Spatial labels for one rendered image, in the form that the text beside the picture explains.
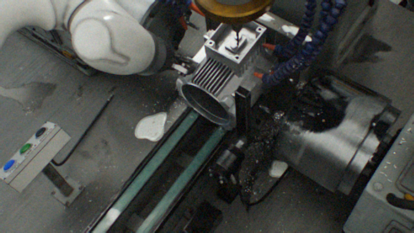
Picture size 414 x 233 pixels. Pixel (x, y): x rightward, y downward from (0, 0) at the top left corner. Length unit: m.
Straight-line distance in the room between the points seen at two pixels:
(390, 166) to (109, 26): 0.62
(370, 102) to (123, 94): 0.77
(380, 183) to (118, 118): 0.81
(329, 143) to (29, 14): 0.64
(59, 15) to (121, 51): 0.15
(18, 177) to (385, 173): 0.80
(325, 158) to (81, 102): 0.80
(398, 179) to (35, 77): 1.12
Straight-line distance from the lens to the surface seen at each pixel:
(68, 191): 1.53
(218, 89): 1.27
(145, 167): 1.40
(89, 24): 0.93
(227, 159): 1.25
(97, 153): 1.58
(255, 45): 1.29
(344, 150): 1.17
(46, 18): 1.02
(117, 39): 0.92
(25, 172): 1.31
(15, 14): 1.00
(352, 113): 1.18
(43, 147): 1.31
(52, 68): 1.76
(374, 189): 1.12
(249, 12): 1.09
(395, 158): 1.16
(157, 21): 1.38
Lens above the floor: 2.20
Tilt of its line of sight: 63 degrees down
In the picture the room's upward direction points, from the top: 8 degrees counter-clockwise
